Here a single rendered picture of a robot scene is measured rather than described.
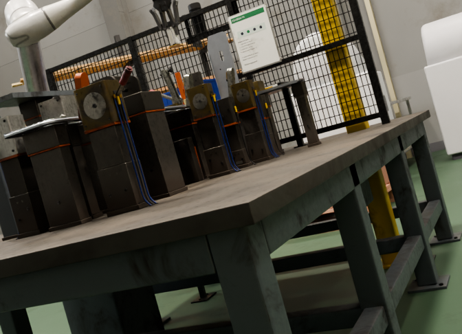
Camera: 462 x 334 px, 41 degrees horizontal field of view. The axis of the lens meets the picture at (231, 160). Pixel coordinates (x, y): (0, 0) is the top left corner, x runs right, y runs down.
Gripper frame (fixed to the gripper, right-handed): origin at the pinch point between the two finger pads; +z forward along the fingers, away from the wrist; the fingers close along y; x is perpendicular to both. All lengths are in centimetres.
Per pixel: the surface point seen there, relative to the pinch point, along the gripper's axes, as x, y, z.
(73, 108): -59, -17, 21
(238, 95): 8.8, 16.8, 31.3
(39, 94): -54, -32, 11
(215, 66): 45.9, -3.2, 12.6
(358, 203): -61, 66, 74
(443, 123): 463, 72, 110
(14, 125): -88, -19, 23
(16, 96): -66, -33, 11
